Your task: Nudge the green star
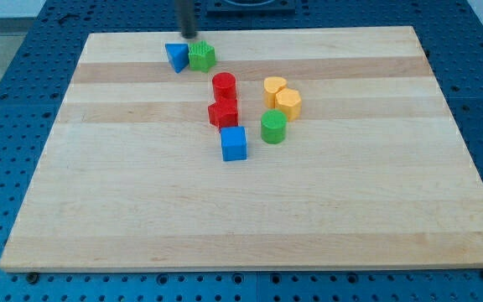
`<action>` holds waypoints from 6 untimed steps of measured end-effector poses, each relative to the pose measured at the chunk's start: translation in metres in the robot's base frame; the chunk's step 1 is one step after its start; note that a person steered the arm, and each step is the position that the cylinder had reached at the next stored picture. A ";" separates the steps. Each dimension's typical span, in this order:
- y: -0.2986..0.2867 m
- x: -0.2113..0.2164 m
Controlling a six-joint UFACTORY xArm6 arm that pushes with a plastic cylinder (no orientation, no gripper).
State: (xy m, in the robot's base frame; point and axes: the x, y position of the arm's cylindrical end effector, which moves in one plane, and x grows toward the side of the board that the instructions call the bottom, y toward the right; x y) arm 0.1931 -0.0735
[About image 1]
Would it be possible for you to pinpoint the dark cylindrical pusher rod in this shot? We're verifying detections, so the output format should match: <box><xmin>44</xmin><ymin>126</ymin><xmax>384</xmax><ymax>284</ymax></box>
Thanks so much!
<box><xmin>175</xmin><ymin>0</ymin><xmax>197</xmax><ymax>39</ymax></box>

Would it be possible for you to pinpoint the green star block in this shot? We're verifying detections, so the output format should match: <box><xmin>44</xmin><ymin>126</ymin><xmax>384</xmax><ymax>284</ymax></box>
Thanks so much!
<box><xmin>189</xmin><ymin>40</ymin><xmax>216</xmax><ymax>73</ymax></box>

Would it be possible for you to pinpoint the red star block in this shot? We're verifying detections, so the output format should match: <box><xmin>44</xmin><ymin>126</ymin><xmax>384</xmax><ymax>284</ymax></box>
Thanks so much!
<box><xmin>208</xmin><ymin>97</ymin><xmax>238</xmax><ymax>130</ymax></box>

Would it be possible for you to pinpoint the blue triangle block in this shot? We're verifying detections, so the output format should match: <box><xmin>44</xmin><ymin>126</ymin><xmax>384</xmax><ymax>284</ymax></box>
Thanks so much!
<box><xmin>165</xmin><ymin>44</ymin><xmax>190</xmax><ymax>73</ymax></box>

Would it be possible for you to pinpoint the red cylinder block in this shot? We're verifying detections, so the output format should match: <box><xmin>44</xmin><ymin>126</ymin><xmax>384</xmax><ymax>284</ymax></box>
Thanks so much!
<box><xmin>212</xmin><ymin>72</ymin><xmax>237</xmax><ymax>99</ymax></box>

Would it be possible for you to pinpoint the yellow heart block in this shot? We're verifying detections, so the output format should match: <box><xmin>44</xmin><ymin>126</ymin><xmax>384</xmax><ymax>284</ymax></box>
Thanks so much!
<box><xmin>263</xmin><ymin>76</ymin><xmax>288</xmax><ymax>108</ymax></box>

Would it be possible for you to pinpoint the yellow hexagon block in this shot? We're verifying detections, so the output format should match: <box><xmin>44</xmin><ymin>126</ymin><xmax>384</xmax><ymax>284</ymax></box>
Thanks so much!
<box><xmin>275</xmin><ymin>88</ymin><xmax>302</xmax><ymax>122</ymax></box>

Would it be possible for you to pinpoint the green cylinder block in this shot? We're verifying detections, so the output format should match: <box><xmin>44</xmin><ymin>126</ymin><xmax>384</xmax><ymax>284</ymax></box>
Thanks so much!
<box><xmin>261</xmin><ymin>109</ymin><xmax>288</xmax><ymax>144</ymax></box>

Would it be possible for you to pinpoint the blue cube block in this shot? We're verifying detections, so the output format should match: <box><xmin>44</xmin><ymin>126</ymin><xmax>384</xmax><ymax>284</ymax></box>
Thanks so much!
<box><xmin>221</xmin><ymin>126</ymin><xmax>247</xmax><ymax>161</ymax></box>

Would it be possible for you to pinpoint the wooden board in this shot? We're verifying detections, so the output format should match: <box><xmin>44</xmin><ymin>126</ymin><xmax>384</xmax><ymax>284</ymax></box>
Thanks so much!
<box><xmin>0</xmin><ymin>26</ymin><xmax>483</xmax><ymax>273</ymax></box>

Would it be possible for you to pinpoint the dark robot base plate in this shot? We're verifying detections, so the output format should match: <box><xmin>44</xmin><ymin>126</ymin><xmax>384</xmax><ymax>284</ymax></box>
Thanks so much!
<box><xmin>205</xmin><ymin>0</ymin><xmax>297</xmax><ymax>16</ymax></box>

